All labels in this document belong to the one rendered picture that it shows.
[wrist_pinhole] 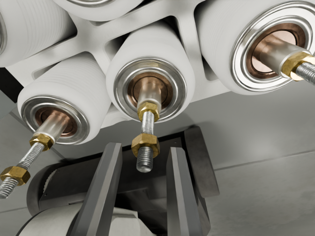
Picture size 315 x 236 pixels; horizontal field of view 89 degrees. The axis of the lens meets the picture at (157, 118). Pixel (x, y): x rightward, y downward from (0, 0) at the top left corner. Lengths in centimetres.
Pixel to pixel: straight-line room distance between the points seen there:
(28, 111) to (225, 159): 64
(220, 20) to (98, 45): 15
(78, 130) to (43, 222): 21
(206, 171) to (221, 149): 25
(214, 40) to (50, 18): 17
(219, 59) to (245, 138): 50
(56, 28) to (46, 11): 2
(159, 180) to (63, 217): 21
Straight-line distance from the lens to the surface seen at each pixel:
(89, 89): 21
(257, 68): 18
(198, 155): 41
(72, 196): 56
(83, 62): 26
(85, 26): 24
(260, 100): 56
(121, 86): 17
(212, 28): 20
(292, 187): 105
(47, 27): 23
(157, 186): 43
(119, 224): 36
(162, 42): 17
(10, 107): 37
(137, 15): 22
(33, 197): 68
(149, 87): 16
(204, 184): 43
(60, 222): 35
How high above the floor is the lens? 40
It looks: 52 degrees down
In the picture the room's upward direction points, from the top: 180 degrees counter-clockwise
